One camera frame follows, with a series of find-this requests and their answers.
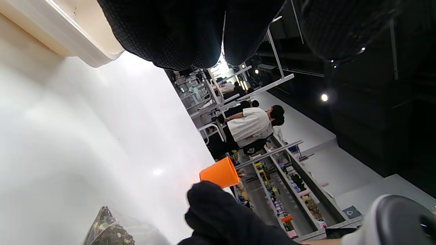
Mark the person's left hand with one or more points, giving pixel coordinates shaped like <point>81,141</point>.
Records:
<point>177,30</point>

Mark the person's right hand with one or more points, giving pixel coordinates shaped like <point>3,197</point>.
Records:
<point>218,221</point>

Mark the orange cup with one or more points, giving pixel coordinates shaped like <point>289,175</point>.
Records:
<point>221,172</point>

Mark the cream plastic storage bin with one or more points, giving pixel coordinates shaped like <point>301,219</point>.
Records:
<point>75,37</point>

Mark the clear tea bag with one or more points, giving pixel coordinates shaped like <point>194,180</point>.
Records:
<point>109,229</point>

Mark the person's right forearm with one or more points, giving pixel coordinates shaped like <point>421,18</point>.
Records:
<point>323,243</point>

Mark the grey metal storage shelf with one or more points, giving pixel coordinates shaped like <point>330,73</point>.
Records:
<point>299,190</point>

